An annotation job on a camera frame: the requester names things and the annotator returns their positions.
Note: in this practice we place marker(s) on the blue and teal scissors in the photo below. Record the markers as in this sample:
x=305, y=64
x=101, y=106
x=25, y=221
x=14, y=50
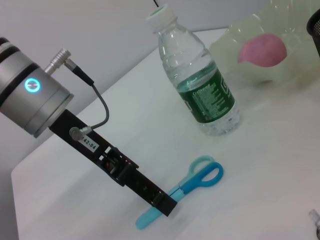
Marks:
x=197, y=185

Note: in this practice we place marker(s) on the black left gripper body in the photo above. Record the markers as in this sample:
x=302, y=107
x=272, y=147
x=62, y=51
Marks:
x=80, y=135

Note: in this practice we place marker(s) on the translucent green fruit bowl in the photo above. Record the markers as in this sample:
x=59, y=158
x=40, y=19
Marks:
x=295, y=70

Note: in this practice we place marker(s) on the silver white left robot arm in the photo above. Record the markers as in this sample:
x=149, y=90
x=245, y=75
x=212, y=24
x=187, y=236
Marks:
x=25, y=95

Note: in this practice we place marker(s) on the clear green-label water bottle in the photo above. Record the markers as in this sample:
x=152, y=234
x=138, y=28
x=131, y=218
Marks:
x=207, y=100

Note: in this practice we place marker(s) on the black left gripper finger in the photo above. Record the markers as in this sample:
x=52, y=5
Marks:
x=152, y=192

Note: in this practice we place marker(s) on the black mesh pen holder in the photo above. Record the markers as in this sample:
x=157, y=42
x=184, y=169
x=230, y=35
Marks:
x=315, y=32

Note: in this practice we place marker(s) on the pink peach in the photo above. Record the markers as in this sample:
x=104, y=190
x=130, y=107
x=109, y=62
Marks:
x=262, y=51

